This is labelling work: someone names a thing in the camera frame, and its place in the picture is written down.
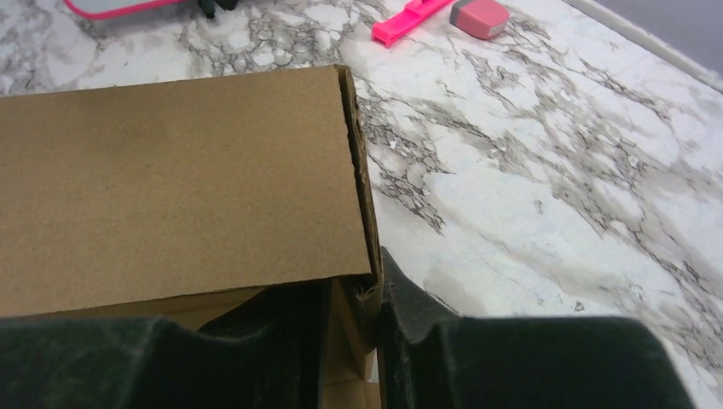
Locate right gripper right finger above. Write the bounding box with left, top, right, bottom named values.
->
left=378, top=251, right=693, bottom=408

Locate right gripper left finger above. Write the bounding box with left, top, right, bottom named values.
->
left=1, top=279, right=331, bottom=408

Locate brown cardboard box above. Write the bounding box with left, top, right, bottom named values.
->
left=1, top=65, right=384, bottom=408

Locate pink marker pen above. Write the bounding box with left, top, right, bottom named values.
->
left=371, top=0, right=451, bottom=48

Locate pink eraser block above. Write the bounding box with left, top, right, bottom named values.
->
left=449, top=0, right=510, bottom=40

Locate pink framed whiteboard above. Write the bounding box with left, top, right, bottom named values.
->
left=63, top=0, right=182, bottom=20

